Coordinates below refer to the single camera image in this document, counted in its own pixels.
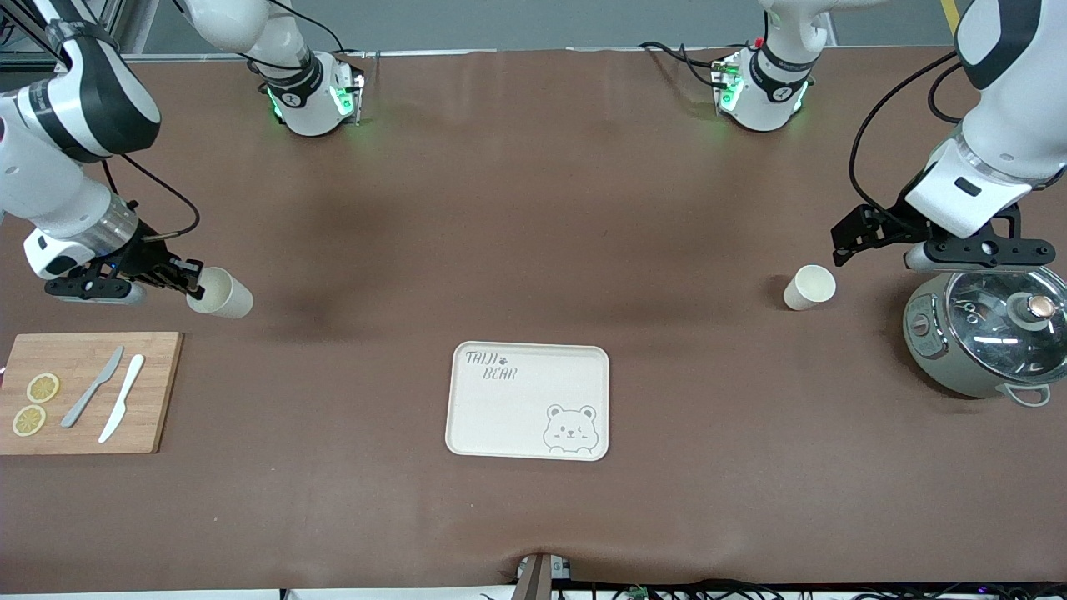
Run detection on white plastic cup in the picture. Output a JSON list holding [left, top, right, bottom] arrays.
[[185, 266, 254, 320], [783, 264, 837, 312]]

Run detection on wooden cutting board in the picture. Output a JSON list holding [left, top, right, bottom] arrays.
[[0, 332, 184, 456]]

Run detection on glass pot lid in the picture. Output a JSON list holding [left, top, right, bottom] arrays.
[[946, 265, 1067, 384]]

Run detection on grey-green electric pot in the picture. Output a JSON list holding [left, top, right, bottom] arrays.
[[903, 265, 1067, 408]]

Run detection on white plastic knife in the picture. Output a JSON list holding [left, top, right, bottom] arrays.
[[98, 353, 146, 444]]

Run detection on grey plastic knife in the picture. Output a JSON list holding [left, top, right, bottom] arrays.
[[61, 345, 125, 429]]

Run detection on brown table cover mat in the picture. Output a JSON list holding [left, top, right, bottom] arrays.
[[0, 46, 1067, 594]]

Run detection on cream bear print tray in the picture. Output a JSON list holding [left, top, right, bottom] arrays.
[[444, 340, 611, 462]]

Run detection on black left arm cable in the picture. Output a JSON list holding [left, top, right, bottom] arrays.
[[848, 50, 972, 230]]

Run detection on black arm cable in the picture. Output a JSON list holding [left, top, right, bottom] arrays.
[[848, 50, 972, 230], [100, 152, 202, 244]]

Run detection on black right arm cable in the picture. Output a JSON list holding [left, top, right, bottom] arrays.
[[100, 152, 202, 244]]

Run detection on aluminium frame profile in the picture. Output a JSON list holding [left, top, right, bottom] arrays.
[[0, 0, 159, 68]]

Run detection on black base cables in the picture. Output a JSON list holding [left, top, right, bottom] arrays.
[[639, 40, 728, 91]]

